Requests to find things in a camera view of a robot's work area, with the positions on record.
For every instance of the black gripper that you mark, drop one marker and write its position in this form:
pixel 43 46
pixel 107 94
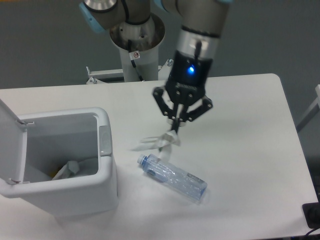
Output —
pixel 185 85

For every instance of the clear plastic wrapper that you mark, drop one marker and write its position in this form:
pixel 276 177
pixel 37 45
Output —
pixel 163 143

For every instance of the clear plastic water bottle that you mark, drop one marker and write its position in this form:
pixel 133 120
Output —
pixel 176 178

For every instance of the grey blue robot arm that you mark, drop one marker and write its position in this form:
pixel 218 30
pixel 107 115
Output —
pixel 201 27

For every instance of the trash inside the bin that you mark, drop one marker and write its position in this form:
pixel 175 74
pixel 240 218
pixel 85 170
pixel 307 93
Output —
pixel 71 168

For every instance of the white plastic trash can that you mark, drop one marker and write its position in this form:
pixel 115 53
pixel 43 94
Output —
pixel 35 146

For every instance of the black device at edge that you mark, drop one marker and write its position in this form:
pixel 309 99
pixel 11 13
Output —
pixel 312 214

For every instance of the white metal base frame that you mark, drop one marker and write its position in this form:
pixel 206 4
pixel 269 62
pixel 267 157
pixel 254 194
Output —
pixel 117 75

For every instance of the white table leg bracket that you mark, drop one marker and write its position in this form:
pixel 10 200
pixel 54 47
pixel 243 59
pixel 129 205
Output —
pixel 310 112

